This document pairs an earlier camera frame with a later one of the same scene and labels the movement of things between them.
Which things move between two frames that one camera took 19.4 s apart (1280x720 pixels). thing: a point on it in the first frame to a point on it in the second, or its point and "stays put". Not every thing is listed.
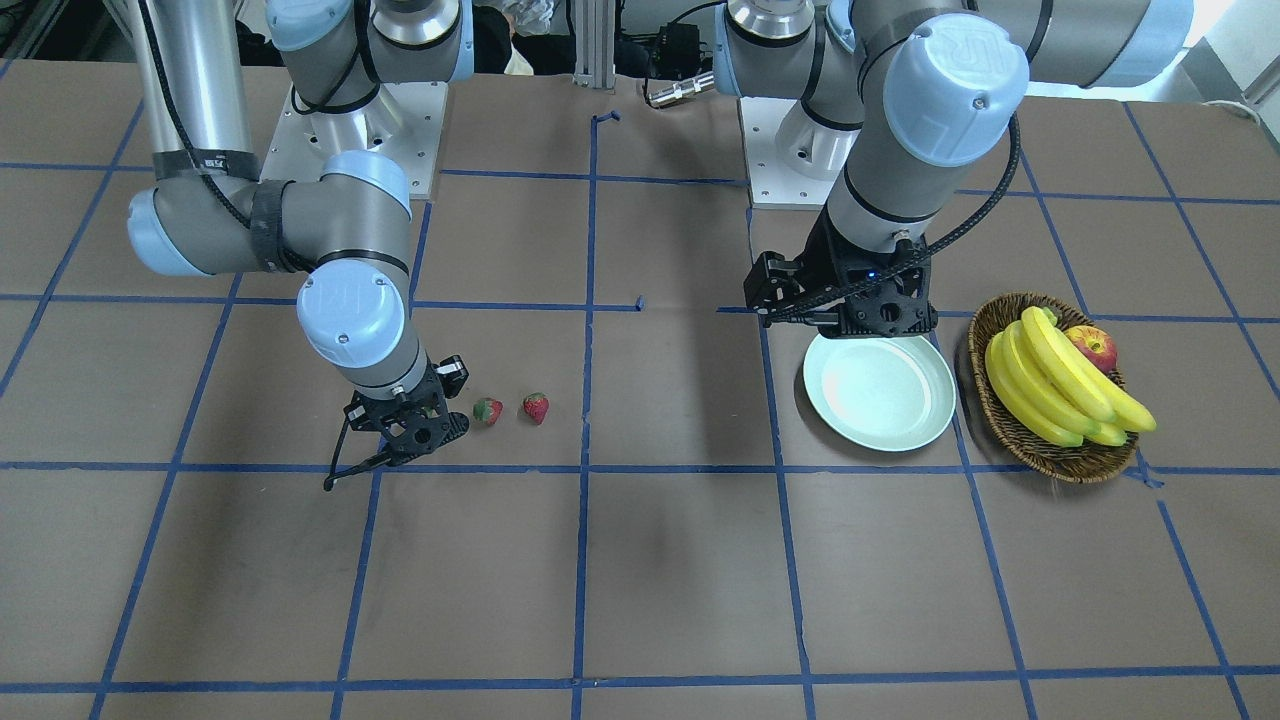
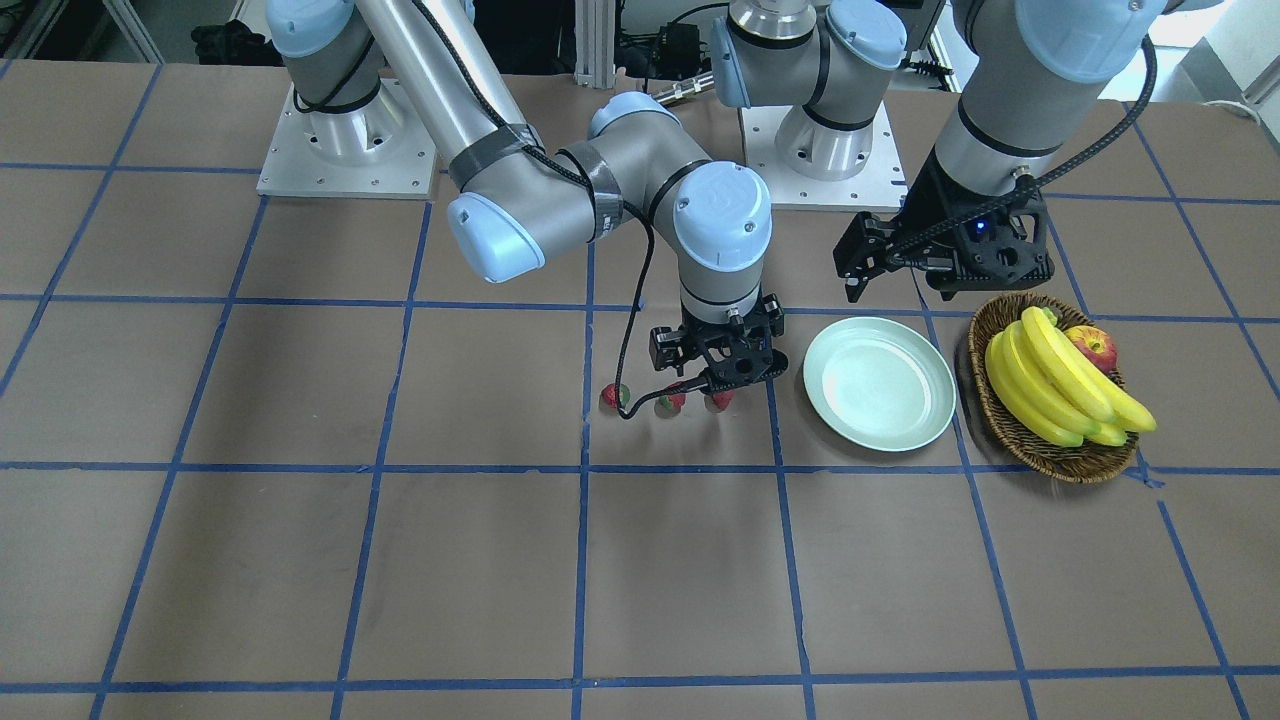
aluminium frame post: [595, 43] stays put
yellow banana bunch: [1050, 388] stays put
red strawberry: [487, 410] to [673, 401]
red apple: [1095, 345] stays put
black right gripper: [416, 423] to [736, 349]
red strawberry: [536, 405] to [608, 393]
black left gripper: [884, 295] to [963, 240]
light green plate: [893, 393] stays put
